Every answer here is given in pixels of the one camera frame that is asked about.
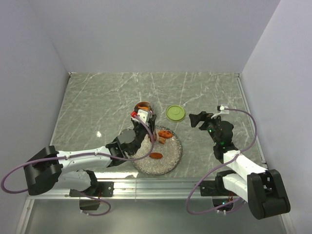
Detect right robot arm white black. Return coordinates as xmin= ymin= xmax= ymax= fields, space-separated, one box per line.
xmin=189 ymin=106 xmax=291 ymax=219

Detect orange fried piece lower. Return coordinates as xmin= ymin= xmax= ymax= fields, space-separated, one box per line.
xmin=149 ymin=152 xmax=163 ymax=159

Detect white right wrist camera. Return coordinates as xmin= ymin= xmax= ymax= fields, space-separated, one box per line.
xmin=211 ymin=105 xmax=230 ymax=119

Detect speckled grey plate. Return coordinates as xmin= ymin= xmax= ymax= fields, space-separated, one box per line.
xmin=133 ymin=125 xmax=182 ymax=176

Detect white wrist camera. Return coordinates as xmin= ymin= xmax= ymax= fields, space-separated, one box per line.
xmin=211 ymin=105 xmax=230 ymax=119
xmin=131 ymin=109 xmax=152 ymax=125

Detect beige round lunch box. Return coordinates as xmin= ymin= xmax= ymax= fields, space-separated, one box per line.
xmin=134 ymin=101 xmax=155 ymax=114

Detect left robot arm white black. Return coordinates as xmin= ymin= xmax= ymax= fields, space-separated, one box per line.
xmin=23 ymin=114 xmax=156 ymax=196

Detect green round lid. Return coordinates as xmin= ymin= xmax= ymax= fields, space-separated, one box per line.
xmin=166 ymin=105 xmax=185 ymax=122

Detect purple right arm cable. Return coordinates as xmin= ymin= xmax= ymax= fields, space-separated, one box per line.
xmin=186 ymin=108 xmax=258 ymax=215

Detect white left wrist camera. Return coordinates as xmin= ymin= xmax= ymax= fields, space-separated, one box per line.
xmin=131 ymin=109 xmax=152 ymax=125

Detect aluminium side rail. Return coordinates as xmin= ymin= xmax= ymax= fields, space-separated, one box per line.
xmin=235 ymin=73 xmax=271 ymax=171

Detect orange fried piece top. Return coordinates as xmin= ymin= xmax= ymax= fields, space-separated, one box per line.
xmin=158 ymin=130 xmax=173 ymax=138

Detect aluminium mounting rail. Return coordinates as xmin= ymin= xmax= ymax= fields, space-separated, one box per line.
xmin=25 ymin=177 xmax=281 ymax=200

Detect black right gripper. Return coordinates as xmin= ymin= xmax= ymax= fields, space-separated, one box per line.
xmin=189 ymin=111 xmax=224 ymax=145

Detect orange shrimp piece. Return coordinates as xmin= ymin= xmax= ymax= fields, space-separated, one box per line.
xmin=137 ymin=105 xmax=150 ymax=111

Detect orange fried piece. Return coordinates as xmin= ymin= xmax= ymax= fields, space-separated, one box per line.
xmin=157 ymin=137 xmax=166 ymax=144
xmin=158 ymin=130 xmax=173 ymax=138
xmin=149 ymin=152 xmax=163 ymax=159

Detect orange fried piece middle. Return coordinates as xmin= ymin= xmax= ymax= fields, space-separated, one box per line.
xmin=157 ymin=137 xmax=166 ymax=144

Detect stainless steel tongs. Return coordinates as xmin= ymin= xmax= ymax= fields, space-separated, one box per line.
xmin=153 ymin=128 xmax=159 ymax=143

